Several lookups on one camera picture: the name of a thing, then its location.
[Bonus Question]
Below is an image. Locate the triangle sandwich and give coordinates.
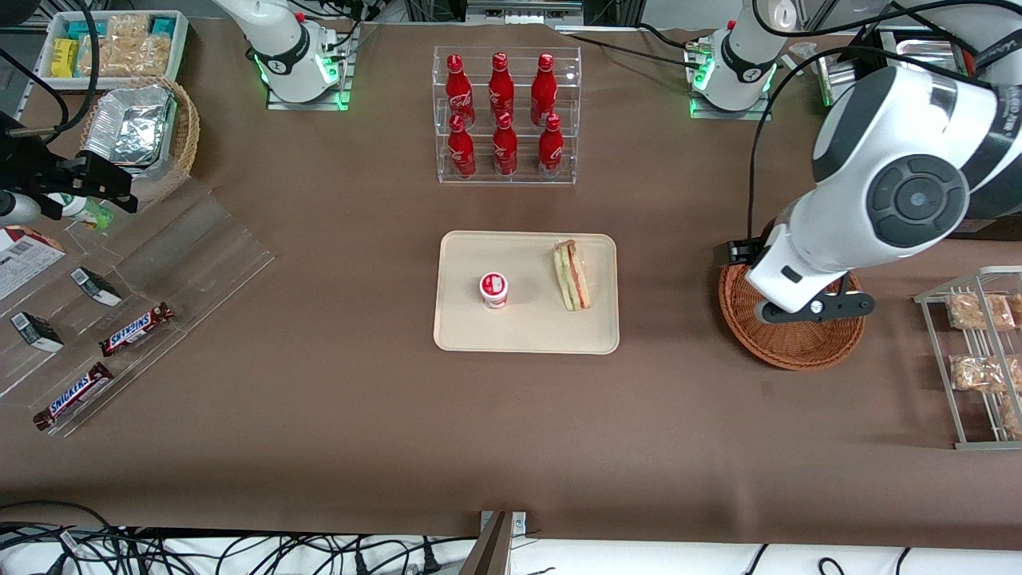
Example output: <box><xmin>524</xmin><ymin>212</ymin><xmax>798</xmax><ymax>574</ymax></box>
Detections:
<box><xmin>553</xmin><ymin>239</ymin><xmax>592</xmax><ymax>312</ymax></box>

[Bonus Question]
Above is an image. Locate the brown round wicker basket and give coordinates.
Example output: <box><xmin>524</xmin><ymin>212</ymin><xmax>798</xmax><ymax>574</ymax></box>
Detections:
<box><xmin>719</xmin><ymin>232</ymin><xmax>866</xmax><ymax>371</ymax></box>

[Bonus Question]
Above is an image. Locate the light wicker basket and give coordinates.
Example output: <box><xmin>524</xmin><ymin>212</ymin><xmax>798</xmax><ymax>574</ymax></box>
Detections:
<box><xmin>80</xmin><ymin>76</ymin><xmax>200</xmax><ymax>205</ymax></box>

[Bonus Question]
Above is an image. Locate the beige plastic tray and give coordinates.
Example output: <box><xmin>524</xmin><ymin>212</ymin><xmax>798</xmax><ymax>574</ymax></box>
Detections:
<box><xmin>434</xmin><ymin>231</ymin><xmax>620</xmax><ymax>355</ymax></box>

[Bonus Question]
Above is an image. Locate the steel warmer tray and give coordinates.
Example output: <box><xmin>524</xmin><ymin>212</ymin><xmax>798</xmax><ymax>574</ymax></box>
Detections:
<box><xmin>896</xmin><ymin>38</ymin><xmax>972</xmax><ymax>69</ymax></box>

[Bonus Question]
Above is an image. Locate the green white small bottle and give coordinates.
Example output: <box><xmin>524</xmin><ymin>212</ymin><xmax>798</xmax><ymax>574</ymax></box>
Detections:
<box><xmin>48</xmin><ymin>192</ymin><xmax>114</xmax><ymax>232</ymax></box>

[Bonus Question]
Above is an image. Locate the white red carton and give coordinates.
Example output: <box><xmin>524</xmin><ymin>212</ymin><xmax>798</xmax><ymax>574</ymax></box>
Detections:
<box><xmin>0</xmin><ymin>226</ymin><xmax>66</xmax><ymax>301</ymax></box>

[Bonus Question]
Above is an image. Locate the small black white box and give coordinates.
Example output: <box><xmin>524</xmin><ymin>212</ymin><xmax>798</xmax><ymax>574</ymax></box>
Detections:
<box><xmin>70</xmin><ymin>267</ymin><xmax>123</xmax><ymax>307</ymax></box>
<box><xmin>10</xmin><ymin>311</ymin><xmax>65</xmax><ymax>353</ymax></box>

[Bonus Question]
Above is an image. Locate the clear acrylic display stand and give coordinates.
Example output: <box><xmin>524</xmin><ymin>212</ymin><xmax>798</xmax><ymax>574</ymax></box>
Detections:
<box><xmin>0</xmin><ymin>177</ymin><xmax>276</xmax><ymax>438</ymax></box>

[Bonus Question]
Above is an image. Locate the yellow snack pack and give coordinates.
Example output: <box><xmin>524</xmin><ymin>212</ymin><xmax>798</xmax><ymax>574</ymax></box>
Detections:
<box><xmin>51</xmin><ymin>38</ymin><xmax>81</xmax><ymax>78</ymax></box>

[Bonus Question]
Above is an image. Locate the snickers chocolate bar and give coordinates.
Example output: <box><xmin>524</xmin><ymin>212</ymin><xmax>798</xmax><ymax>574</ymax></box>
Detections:
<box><xmin>33</xmin><ymin>362</ymin><xmax>115</xmax><ymax>432</ymax></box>
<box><xmin>99</xmin><ymin>302</ymin><xmax>175</xmax><ymax>357</ymax></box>

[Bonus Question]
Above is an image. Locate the black food warmer appliance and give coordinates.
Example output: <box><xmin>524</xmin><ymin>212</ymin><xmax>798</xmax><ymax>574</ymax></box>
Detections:
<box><xmin>814</xmin><ymin>24</ymin><xmax>1022</xmax><ymax>240</ymax></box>

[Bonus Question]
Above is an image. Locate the white plastic snack bin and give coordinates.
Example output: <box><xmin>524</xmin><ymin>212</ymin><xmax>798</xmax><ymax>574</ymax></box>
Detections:
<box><xmin>38</xmin><ymin>10</ymin><xmax>190</xmax><ymax>89</ymax></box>

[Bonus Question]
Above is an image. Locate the red cola bottle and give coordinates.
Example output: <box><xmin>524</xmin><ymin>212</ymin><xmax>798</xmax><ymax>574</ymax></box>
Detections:
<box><xmin>447</xmin><ymin>113</ymin><xmax>477</xmax><ymax>180</ymax></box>
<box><xmin>445</xmin><ymin>54</ymin><xmax>476</xmax><ymax>130</ymax></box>
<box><xmin>531</xmin><ymin>53</ymin><xmax>558</xmax><ymax>129</ymax></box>
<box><xmin>537</xmin><ymin>113</ymin><xmax>564</xmax><ymax>178</ymax></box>
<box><xmin>492</xmin><ymin>112</ymin><xmax>519</xmax><ymax>177</ymax></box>
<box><xmin>489</xmin><ymin>52</ymin><xmax>516</xmax><ymax>129</ymax></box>

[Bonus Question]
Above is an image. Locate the clear acrylic bottle rack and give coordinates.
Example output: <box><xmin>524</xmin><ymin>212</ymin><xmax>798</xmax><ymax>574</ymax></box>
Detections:
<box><xmin>433</xmin><ymin>46</ymin><xmax>582</xmax><ymax>186</ymax></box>

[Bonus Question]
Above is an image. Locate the red white yogurt cup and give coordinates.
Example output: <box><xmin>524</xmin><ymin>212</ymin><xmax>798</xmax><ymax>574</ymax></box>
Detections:
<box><xmin>479</xmin><ymin>272</ymin><xmax>510</xmax><ymax>311</ymax></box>

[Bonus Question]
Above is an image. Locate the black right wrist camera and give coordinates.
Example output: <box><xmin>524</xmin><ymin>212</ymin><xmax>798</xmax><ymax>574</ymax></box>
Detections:
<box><xmin>0</xmin><ymin>112</ymin><xmax>57</xmax><ymax>192</ymax></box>

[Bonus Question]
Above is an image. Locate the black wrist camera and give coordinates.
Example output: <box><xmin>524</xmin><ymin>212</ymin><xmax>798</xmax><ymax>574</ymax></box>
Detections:
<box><xmin>0</xmin><ymin>112</ymin><xmax>57</xmax><ymax>192</ymax></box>
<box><xmin>713</xmin><ymin>240</ymin><xmax>757</xmax><ymax>267</ymax></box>

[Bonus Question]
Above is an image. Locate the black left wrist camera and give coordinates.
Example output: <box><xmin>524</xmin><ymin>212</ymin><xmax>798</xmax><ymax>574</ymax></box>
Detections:
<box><xmin>713</xmin><ymin>240</ymin><xmax>757</xmax><ymax>267</ymax></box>

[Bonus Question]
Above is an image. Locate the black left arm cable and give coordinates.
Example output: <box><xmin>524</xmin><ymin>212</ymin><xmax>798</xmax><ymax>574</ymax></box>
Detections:
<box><xmin>745</xmin><ymin>46</ymin><xmax>911</xmax><ymax>244</ymax></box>

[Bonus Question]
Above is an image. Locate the white wire rack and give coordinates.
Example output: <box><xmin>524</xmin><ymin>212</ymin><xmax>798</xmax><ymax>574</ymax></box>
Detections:
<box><xmin>914</xmin><ymin>266</ymin><xmax>1022</xmax><ymax>450</ymax></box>

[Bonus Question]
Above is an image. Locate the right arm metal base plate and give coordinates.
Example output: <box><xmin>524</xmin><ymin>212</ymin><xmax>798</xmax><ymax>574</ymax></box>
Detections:
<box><xmin>266</xmin><ymin>22</ymin><xmax>358</xmax><ymax>111</ymax></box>

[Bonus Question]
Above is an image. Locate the metal mount bracket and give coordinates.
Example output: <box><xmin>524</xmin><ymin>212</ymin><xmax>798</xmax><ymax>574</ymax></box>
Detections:
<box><xmin>459</xmin><ymin>511</ymin><xmax>528</xmax><ymax>575</ymax></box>

